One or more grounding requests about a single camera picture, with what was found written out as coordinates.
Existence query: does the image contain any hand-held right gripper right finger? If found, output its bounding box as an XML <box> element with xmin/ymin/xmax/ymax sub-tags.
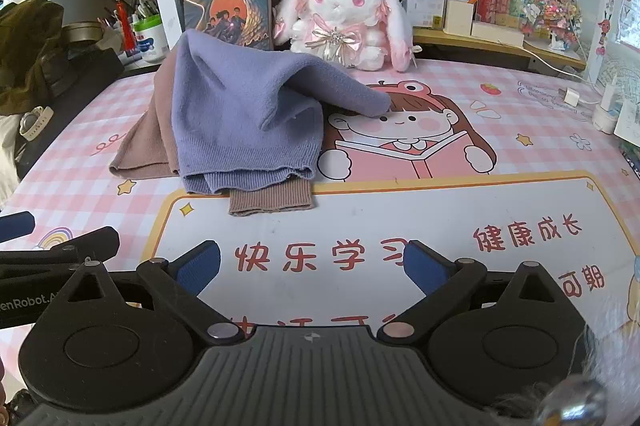
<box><xmin>377</xmin><ymin>240</ymin><xmax>563</xmax><ymax>344</ymax></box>

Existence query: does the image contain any colourful flower crown ornament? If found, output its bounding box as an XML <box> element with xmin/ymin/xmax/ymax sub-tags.
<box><xmin>520</xmin><ymin>0</ymin><xmax>583</xmax><ymax>51</ymax></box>

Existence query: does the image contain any cartoon wall sticker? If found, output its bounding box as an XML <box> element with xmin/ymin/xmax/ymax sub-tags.
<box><xmin>597</xmin><ymin>0</ymin><xmax>617</xmax><ymax>56</ymax></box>

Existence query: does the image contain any wooden shelf board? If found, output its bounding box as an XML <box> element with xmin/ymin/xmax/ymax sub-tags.
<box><xmin>412</xmin><ymin>28</ymin><xmax>588</xmax><ymax>71</ymax></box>

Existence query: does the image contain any white paper sheet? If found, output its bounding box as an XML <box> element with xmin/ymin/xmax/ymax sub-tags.
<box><xmin>615</xmin><ymin>98</ymin><xmax>640</xmax><ymax>141</ymax></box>

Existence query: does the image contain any round gold tin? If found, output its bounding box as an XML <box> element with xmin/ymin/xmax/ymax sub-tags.
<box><xmin>62</xmin><ymin>22</ymin><xmax>106</xmax><ymax>44</ymax></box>

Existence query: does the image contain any white cable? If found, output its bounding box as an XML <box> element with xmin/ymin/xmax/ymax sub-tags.
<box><xmin>520</xmin><ymin>40</ymin><xmax>601</xmax><ymax>107</ymax></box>

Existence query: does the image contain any pink cartoon desk mat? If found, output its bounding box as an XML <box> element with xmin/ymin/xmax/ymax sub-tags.
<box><xmin>0</xmin><ymin>56</ymin><xmax>640</xmax><ymax>407</ymax></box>

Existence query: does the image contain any white box with yellow label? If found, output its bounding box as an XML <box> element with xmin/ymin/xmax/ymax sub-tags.
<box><xmin>402</xmin><ymin>0</ymin><xmax>447</xmax><ymax>30</ymax></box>

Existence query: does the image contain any white smart watch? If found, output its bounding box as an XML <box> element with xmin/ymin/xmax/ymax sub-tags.
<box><xmin>19</xmin><ymin>106</ymin><xmax>53</xmax><ymax>141</ymax></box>

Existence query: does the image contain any white and pink plush bunny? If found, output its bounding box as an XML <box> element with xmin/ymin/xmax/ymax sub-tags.
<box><xmin>272</xmin><ymin>0</ymin><xmax>418</xmax><ymax>72</ymax></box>

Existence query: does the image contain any white wall plug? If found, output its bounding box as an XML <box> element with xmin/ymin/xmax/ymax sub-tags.
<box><xmin>600</xmin><ymin>76</ymin><xmax>622</xmax><ymax>113</ymax></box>

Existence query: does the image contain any pen holder with pens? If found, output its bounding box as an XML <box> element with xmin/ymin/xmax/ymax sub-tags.
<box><xmin>100</xmin><ymin>0</ymin><xmax>161</xmax><ymax>56</ymax></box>

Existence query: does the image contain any fluffy white sleeve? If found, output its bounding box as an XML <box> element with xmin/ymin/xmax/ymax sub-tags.
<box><xmin>575</xmin><ymin>251</ymin><xmax>640</xmax><ymax>426</ymax></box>

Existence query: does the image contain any dark brown fuzzy coat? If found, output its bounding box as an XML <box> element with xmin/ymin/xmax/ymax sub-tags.
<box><xmin>0</xmin><ymin>2</ymin><xmax>68</xmax><ymax>101</ymax></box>

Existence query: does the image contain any cream square box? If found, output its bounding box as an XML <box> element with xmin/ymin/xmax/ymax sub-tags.
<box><xmin>444</xmin><ymin>0</ymin><xmax>476</xmax><ymax>35</ymax></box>

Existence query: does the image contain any black case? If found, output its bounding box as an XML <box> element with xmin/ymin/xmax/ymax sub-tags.
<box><xmin>65</xmin><ymin>48</ymin><xmax>126</xmax><ymax>91</ymax></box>

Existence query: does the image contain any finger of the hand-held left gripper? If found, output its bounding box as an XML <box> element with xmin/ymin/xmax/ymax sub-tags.
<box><xmin>0</xmin><ymin>227</ymin><xmax>121</xmax><ymax>281</ymax></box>
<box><xmin>0</xmin><ymin>213</ymin><xmax>36</xmax><ymax>243</ymax></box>

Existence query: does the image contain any long cream box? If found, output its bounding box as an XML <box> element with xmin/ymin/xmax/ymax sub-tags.
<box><xmin>472</xmin><ymin>20</ymin><xmax>525</xmax><ymax>46</ymax></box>

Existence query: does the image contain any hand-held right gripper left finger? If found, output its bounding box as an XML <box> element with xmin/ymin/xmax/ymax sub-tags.
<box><xmin>67</xmin><ymin>240</ymin><xmax>240</xmax><ymax>347</ymax></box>

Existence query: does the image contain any purple and brown knit sweater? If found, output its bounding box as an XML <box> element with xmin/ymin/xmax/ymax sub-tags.
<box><xmin>109</xmin><ymin>29</ymin><xmax>393</xmax><ymax>217</ymax></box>

